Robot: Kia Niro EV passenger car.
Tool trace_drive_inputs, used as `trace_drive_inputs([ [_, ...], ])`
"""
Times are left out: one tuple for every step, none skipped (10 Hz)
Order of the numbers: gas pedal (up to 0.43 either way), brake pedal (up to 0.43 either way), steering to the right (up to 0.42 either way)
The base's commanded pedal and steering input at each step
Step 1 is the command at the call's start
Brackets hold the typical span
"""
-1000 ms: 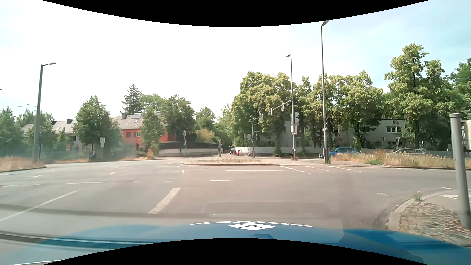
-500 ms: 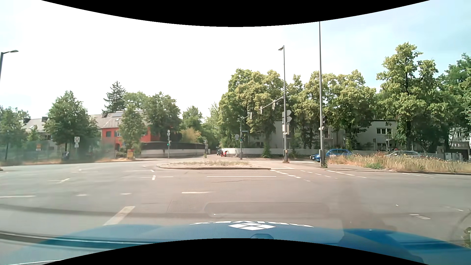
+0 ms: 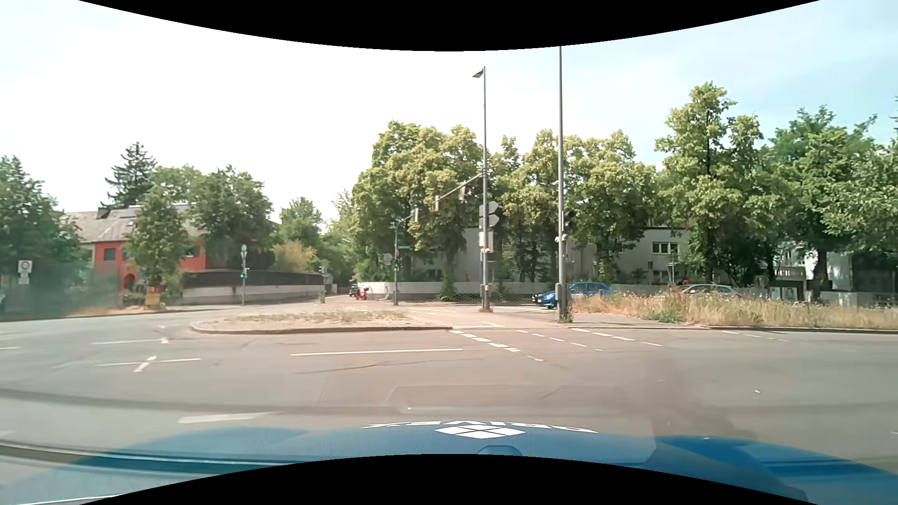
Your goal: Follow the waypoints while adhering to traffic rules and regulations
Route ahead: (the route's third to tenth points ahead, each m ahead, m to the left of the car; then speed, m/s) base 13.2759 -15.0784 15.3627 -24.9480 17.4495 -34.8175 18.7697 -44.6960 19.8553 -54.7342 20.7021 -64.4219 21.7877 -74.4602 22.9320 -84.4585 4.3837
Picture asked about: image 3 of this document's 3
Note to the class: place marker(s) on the kerbed traffic island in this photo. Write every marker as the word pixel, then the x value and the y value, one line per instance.
pixel 316 321

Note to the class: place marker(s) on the traffic light with lamp post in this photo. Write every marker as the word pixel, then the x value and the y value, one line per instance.
pixel 484 231

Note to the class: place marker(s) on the road sign on post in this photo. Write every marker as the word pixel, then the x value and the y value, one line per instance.
pixel 24 271

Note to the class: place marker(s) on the traffic light on post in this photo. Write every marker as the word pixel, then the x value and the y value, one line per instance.
pixel 243 270

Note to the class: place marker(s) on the tall grey pole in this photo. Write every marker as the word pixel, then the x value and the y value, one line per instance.
pixel 560 175

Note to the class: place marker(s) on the car's own bonnet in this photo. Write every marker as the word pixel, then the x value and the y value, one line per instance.
pixel 351 445

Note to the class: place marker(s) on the grey asphalt road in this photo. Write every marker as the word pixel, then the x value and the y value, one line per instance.
pixel 435 382

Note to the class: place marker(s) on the white building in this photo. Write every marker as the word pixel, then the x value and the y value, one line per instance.
pixel 649 256

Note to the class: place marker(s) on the person on red motorcycle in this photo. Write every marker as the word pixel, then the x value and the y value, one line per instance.
pixel 362 293

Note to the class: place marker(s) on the red house with grey roof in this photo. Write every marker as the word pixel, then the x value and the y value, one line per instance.
pixel 105 242

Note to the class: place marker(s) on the green tree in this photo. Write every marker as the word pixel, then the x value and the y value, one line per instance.
pixel 158 235
pixel 31 224
pixel 231 210
pixel 300 224

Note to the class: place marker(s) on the dry grass verge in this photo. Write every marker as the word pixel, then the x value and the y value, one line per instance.
pixel 736 310

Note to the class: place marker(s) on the dark fence on pale wall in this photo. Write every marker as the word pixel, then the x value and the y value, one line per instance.
pixel 252 284

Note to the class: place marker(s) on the silver car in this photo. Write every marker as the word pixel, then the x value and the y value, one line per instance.
pixel 707 289

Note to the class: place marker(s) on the white low wall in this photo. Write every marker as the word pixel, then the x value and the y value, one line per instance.
pixel 449 287

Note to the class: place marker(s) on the road markings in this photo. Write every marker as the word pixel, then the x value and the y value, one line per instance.
pixel 377 352

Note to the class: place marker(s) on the blue car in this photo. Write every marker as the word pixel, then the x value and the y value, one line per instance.
pixel 586 290

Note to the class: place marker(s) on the yellow street cabinet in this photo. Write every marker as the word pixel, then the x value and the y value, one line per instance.
pixel 152 298

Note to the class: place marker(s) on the row of trees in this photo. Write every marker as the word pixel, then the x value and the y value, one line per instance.
pixel 631 189

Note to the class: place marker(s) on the tall dark conifer tree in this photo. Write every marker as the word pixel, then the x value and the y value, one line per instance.
pixel 132 175

